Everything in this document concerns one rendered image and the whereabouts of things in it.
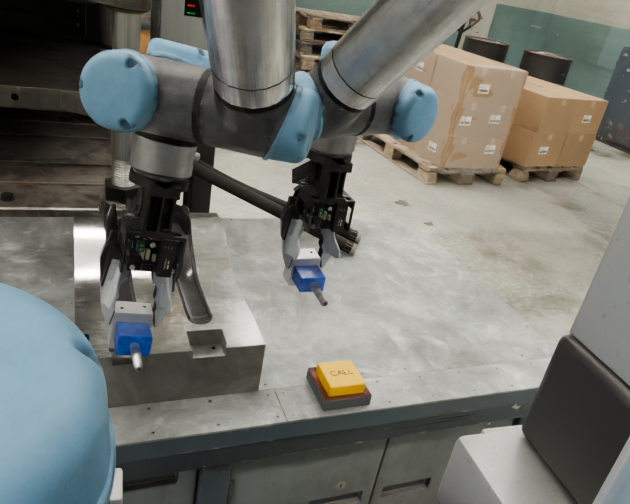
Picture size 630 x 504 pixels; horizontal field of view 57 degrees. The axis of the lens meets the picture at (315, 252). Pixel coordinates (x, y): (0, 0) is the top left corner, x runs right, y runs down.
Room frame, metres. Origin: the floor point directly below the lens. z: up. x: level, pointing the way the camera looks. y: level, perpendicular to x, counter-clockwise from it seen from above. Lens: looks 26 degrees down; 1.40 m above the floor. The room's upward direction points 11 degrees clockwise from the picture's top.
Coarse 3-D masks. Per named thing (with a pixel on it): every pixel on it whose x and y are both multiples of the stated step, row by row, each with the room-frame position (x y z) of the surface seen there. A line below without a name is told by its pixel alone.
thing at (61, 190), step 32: (0, 128) 1.67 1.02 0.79; (32, 128) 1.73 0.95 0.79; (64, 128) 1.78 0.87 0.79; (96, 128) 1.84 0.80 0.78; (0, 160) 1.43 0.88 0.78; (32, 160) 1.47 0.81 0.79; (64, 160) 1.51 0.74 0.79; (96, 160) 1.56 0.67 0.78; (0, 192) 1.24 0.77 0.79; (32, 192) 1.27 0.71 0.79; (64, 192) 1.30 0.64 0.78; (96, 192) 1.34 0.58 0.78
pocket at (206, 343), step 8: (192, 336) 0.69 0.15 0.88; (200, 336) 0.70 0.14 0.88; (208, 336) 0.70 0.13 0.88; (216, 336) 0.71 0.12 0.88; (224, 336) 0.69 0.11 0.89; (192, 344) 0.69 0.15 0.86; (200, 344) 0.70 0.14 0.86; (208, 344) 0.70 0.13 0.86; (216, 344) 0.71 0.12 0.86; (224, 344) 0.69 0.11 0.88; (200, 352) 0.68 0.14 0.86; (208, 352) 0.68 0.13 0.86; (216, 352) 0.69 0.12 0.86; (224, 352) 0.69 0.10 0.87
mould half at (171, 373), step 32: (96, 224) 0.89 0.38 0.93; (192, 224) 0.96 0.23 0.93; (96, 256) 0.83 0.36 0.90; (224, 256) 0.92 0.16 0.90; (96, 288) 0.77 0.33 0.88; (224, 288) 0.84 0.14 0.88; (96, 320) 0.68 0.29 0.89; (224, 320) 0.73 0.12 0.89; (96, 352) 0.61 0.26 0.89; (160, 352) 0.63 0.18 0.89; (192, 352) 0.65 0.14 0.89; (256, 352) 0.69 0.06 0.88; (128, 384) 0.61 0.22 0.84; (160, 384) 0.63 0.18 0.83; (192, 384) 0.65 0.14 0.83; (224, 384) 0.67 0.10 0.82; (256, 384) 0.69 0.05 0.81
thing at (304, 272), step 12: (300, 252) 0.87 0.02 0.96; (312, 252) 0.88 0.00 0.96; (300, 264) 0.85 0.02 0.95; (312, 264) 0.86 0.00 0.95; (288, 276) 0.85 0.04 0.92; (300, 276) 0.82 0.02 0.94; (312, 276) 0.82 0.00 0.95; (324, 276) 0.83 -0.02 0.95; (300, 288) 0.81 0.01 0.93; (312, 288) 0.81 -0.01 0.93; (324, 300) 0.77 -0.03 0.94
